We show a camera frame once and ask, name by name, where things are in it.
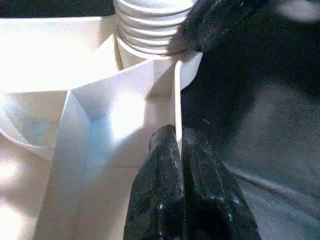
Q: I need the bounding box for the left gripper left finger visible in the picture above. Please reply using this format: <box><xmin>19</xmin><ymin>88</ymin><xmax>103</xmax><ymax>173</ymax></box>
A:
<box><xmin>123</xmin><ymin>124</ymin><xmax>186</xmax><ymax>240</ymax></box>

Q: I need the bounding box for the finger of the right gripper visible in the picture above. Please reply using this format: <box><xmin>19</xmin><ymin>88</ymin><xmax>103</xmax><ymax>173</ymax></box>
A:
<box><xmin>167</xmin><ymin>0</ymin><xmax>253</xmax><ymax>55</ymax></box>

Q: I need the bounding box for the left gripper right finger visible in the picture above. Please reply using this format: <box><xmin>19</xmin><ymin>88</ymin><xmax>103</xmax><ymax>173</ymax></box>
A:
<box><xmin>182</xmin><ymin>127</ymin><xmax>261</xmax><ymax>240</ymax></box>

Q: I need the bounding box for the white plastic table leg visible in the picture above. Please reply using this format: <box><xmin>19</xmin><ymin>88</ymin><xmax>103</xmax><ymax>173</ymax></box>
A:
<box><xmin>113</xmin><ymin>0</ymin><xmax>201</xmax><ymax>57</ymax></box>

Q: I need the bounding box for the white plastic table top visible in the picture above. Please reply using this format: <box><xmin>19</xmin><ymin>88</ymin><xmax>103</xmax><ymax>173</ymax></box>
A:
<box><xmin>0</xmin><ymin>16</ymin><xmax>204</xmax><ymax>240</ymax></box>

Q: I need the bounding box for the black plastic cover mat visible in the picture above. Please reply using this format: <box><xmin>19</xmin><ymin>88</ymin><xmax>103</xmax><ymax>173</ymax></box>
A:
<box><xmin>0</xmin><ymin>0</ymin><xmax>320</xmax><ymax>240</ymax></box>

